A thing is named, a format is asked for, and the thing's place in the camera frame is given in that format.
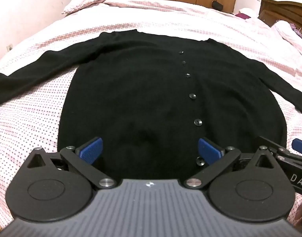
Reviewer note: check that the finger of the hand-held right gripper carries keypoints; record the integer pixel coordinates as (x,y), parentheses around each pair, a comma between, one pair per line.
(300,145)
(273,146)

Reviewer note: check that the black rolled object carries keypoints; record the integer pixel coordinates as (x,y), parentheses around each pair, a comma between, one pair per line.
(217,5)

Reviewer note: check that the pink checked bed blanket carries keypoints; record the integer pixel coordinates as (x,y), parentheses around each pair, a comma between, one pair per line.
(37,103)

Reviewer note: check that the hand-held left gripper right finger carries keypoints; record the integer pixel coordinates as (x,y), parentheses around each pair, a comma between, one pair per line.
(209,150)

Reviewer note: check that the dark wooden headboard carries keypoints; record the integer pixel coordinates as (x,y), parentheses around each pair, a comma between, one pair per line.
(284,11)

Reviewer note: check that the white pillow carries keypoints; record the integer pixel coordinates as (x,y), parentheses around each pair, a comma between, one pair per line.
(292,39)

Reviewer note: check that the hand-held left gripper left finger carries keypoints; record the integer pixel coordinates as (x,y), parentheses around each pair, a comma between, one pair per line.
(91,150)

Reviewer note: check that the black buttoned cardigan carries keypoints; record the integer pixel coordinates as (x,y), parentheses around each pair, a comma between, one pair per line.
(151,98)

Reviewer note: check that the purple cloth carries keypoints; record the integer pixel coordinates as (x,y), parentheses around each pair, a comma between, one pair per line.
(244,16)

